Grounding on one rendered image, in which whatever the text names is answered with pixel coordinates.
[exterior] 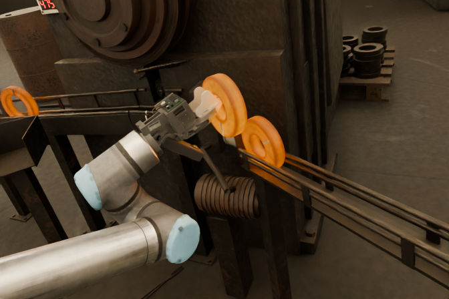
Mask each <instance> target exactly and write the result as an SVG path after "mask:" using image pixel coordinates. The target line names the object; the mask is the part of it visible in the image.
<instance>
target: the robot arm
mask: <svg viewBox="0 0 449 299"><path fill-rule="evenodd" d="M221 105H222V101H221V100H220V98H219V97H218V96H216V95H213V94H212V93H211V92H210V91H209V90H204V89H203V88H202V87H197V88H196V89H195V90H194V100H193V101H191V102H190V103H189V104H187V102H186V100H184V99H182V98H181V97H179V96H177V95H176V94H173V93H171V94H170V95H169V96H167V97H165V98H164V99H163V100H162V101H160V102H159V103H157V104H156V105H155V106H154V107H155V108H156V111H158V112H156V113H155V114H153V116H151V117H150V118H148V119H147V120H146V121H144V122H143V123H142V122H141V121H139V122H137V123H136V126H137V127H138V129H139V130H140V131H139V133H138V132H137V131H136V130H133V131H132V132H130V133H129V134H128V135H126V136H125V137H123V138H122V139H121V140H120V141H118V142H117V143H115V145H113V146H112V147H110V148H109V149H107V150H106V151H105V152H104V153H102V154H101V155H99V156H98V157H97V158H96V159H94V160H92V161H91V162H90V163H89V164H86V165H85V166H84V167H83V168H82V169H81V170H80V171H78V172H77V173H76V174H75V176H74V181H75V183H76V186H77V187H78V189H79V190H80V192H81V193H82V195H83V196H84V198H85V199H86V200H87V202H88V203H89V204H90V206H91V207H92V208H93V209H94V210H101V209H102V207H103V208H104V209H105V210H106V211H107V212H108V213H109V214H110V215H111V216H112V217H113V218H114V219H115V220H116V221H117V223H119V225H117V226H113V227H110V228H106V229H103V230H98V231H96V232H92V233H89V234H84V235H81V236H77V237H74V238H70V239H66V240H62V241H60V242H55V243H52V244H48V245H45V246H41V247H38V248H34V249H30V250H26V251H24V252H19V253H16V254H12V255H9V256H5V257H2V258H0V299H60V298H63V297H65V296H68V295H70V294H73V293H75V292H78V291H80V290H83V289H85V288H88V287H90V286H93V285H96V284H99V283H100V282H103V281H106V280H109V279H111V278H114V277H116V276H119V275H121V274H124V273H126V272H129V271H131V270H134V269H137V268H139V267H142V266H145V265H150V264H153V263H155V262H158V261H161V260H163V259H168V261H169V262H171V263H175V264H180V263H183V262H185V261H186V260H187V259H189V258H190V257H191V256H192V254H193V253H194V251H195V250H196V247H197V246H198V242H199V239H200V228H199V226H198V224H197V222H196V221H195V220H193V219H192V218H191V217H190V216H189V215H187V214H183V213H181V212H179V211H178V210H175V209H174V208H171V207H170V206H168V205H166V204H164V203H163V202H161V201H159V200H157V199H156V198H153V197H152V196H150V195H148V194H147V193H146V191H145V190H144V189H143V188H142V186H141V185H140V184H139V183H138V182H137V179H139V178H140V177H141V176H143V175H144V174H145V173H146V172H147V171H149V170H150V169H152V168H153V167H154V166H155V165H156V164H158V163H159V162H160V160H159V159H158V157H160V156H161V155H162V154H163V153H164V152H163V151H162V149H161V148H160V146H161V147H163V148H166V149H168V150H170V151H173V152H176V153H178V154H181V155H183V156H186V157H187V158H188V159H190V160H196V161H198V162H199V161H200V160H201V159H202V157H203V155H204V153H203V152H202V151H201V150H200V149H199V148H198V146H197V145H194V144H189V143H187V142H185V141H183V140H184V139H188V138H190V137H191V136H193V135H194V134H196V133H198V132H199V131H200V130H202V129H203V128H205V127H206V126H207V125H208V124H209V123H210V122H211V121H212V120H213V119H214V117H215V116H216V115H217V112H218V111H219V109H220V107H221ZM155 108H154V109H155ZM154 109H153V110H154ZM153 110H152V112H153ZM196 117H198V118H197V119H196ZM157 156H158V157H157Z"/></svg>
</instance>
